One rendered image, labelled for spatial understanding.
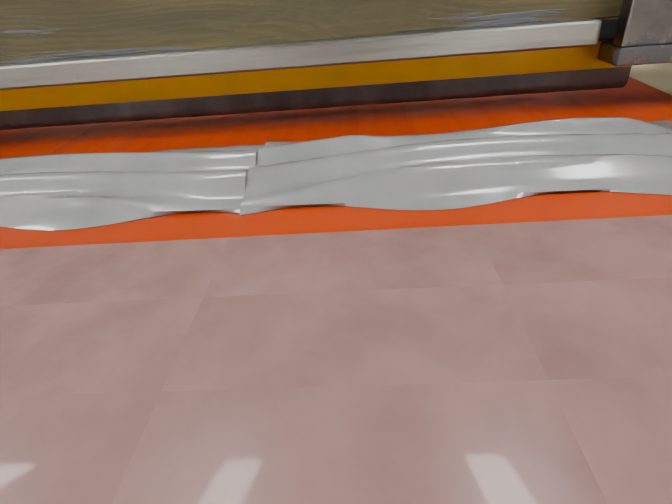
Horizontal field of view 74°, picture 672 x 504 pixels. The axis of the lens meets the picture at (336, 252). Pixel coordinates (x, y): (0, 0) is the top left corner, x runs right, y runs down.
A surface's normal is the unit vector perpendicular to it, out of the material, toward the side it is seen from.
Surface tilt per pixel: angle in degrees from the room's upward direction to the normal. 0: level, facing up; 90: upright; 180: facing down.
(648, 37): 58
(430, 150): 4
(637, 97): 32
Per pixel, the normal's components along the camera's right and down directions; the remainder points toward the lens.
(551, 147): -0.14, -0.43
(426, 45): -0.03, 0.51
